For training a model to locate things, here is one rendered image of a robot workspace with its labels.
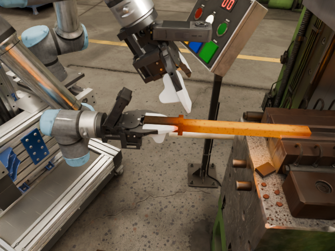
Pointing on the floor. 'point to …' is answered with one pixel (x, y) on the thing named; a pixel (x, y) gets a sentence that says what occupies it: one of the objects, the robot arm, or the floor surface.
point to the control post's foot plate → (195, 178)
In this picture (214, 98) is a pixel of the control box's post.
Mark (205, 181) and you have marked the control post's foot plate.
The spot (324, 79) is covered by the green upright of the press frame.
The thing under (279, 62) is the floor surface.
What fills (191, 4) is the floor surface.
